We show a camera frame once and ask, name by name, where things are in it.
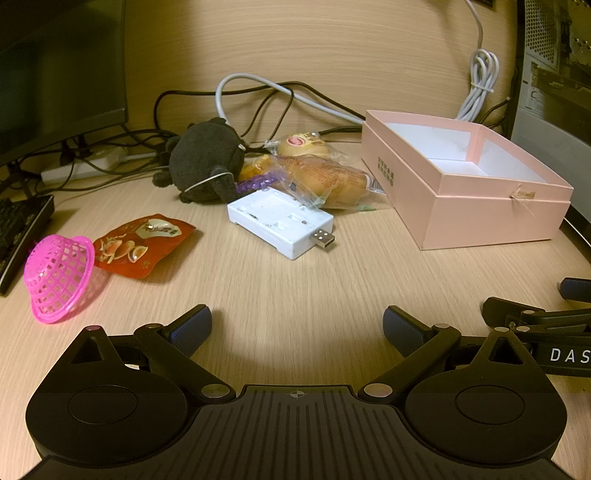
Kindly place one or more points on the purple plastic toy piece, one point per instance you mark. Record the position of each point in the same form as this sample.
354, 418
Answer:
258, 183

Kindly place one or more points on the white power strip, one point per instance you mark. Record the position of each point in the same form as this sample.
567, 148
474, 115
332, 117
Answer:
87, 164

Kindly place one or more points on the computer tower case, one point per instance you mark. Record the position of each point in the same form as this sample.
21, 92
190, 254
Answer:
554, 69

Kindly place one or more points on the round bun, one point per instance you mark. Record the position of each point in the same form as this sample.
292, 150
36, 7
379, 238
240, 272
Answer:
302, 144

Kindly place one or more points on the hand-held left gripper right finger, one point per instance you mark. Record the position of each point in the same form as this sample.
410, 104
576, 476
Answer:
401, 325

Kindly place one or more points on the black computer monitor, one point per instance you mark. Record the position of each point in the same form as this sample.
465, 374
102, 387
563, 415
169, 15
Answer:
55, 69

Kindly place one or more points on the pink cardboard box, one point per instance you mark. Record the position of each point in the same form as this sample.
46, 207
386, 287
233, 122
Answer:
489, 217

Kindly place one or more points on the bread in clear wrapper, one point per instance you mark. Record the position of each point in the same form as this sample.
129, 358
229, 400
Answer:
323, 180

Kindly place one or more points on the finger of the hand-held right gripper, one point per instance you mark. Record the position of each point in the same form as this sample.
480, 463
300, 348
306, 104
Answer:
577, 288
501, 310

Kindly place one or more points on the pink plastic mesh basket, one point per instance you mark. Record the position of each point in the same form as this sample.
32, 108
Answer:
57, 277

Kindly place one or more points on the black keyboard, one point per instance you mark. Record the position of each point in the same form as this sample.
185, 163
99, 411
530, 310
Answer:
18, 235

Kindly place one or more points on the white USB battery charger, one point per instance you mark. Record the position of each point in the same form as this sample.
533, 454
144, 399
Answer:
272, 221

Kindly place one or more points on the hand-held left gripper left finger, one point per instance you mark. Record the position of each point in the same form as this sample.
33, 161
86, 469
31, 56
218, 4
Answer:
191, 325

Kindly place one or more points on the red snack packet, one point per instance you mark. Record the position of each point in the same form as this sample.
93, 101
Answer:
138, 244

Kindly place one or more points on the black plush toy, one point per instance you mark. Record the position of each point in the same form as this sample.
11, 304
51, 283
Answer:
203, 152

